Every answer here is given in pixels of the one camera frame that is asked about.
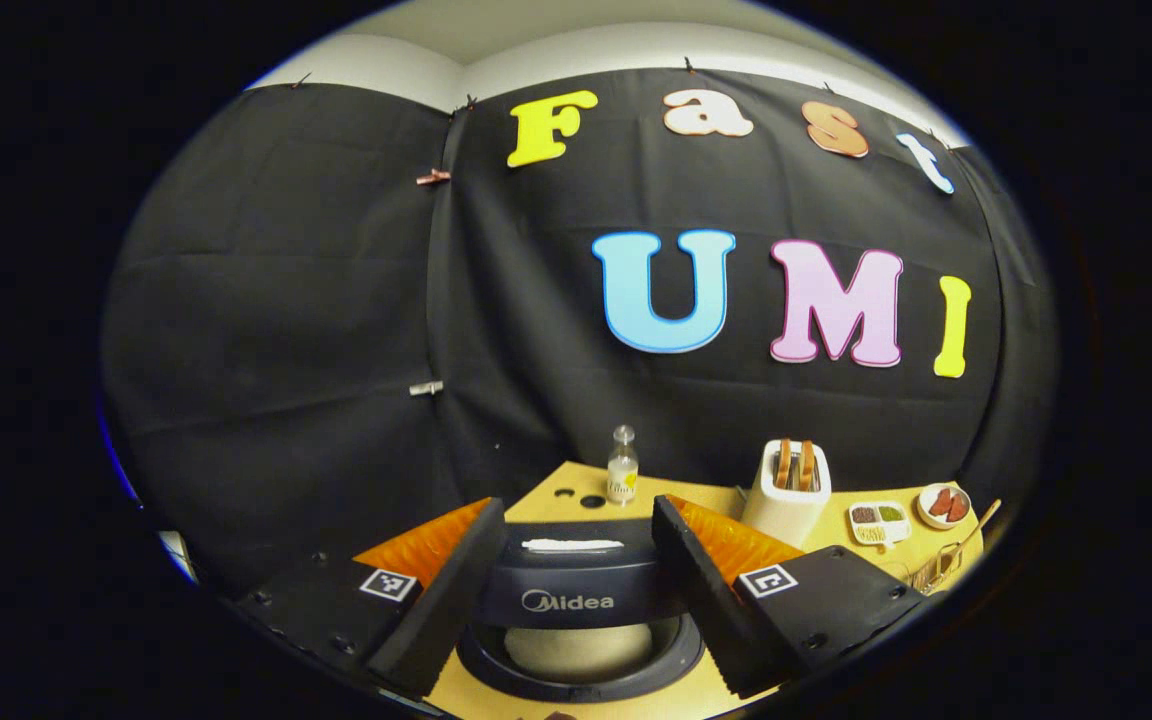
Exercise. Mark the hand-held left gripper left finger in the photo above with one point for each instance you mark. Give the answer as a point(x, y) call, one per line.
point(451, 600)

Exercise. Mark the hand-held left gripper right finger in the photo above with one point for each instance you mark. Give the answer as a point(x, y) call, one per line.
point(701, 600)

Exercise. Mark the dark rice cooker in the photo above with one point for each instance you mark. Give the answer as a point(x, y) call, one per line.
point(576, 580)

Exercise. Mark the wooden spoon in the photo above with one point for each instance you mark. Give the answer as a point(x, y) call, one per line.
point(981, 520)

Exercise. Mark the white toaster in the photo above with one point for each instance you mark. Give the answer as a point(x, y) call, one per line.
point(786, 515)

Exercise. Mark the small glass bottle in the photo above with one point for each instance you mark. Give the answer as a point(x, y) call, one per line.
point(622, 485)

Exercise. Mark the toast bread slice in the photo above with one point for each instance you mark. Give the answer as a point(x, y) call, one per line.
point(784, 462)
point(807, 464)

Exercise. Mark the pale soybeans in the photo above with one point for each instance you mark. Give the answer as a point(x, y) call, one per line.
point(871, 533)

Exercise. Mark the white divided dish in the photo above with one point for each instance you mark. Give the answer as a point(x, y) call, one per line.
point(898, 532)

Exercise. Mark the green mung beans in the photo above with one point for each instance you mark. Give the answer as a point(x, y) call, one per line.
point(891, 513)

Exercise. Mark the silver clip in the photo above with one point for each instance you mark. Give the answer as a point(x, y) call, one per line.
point(426, 387)

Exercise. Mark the white round plate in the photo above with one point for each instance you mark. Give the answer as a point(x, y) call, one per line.
point(926, 517)

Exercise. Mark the red meat piece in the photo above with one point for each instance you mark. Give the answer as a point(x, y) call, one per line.
point(939, 501)
point(957, 506)

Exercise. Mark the black backdrop cloth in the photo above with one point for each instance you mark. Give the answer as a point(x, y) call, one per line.
point(286, 300)

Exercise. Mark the pink clothespin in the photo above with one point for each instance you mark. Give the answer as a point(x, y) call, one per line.
point(433, 177)

